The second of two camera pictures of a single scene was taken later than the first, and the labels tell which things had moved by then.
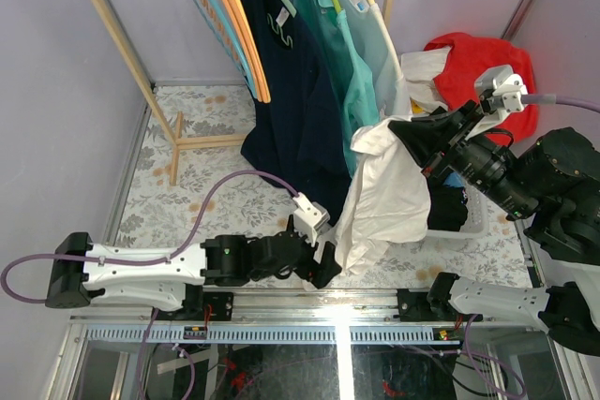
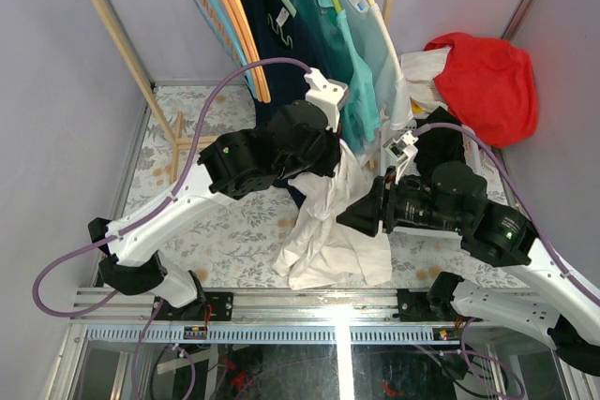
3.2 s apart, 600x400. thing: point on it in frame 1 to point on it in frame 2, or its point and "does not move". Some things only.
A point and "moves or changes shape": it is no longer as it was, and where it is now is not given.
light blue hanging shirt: x=373 y=37 does not move
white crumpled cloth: x=420 y=68 does not move
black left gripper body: x=309 y=269 to x=324 y=162
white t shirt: x=389 y=200 moves or changes shape
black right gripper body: x=450 y=124 to x=383 y=195
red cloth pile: x=472 y=56 does not move
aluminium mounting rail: x=302 y=305 does not move
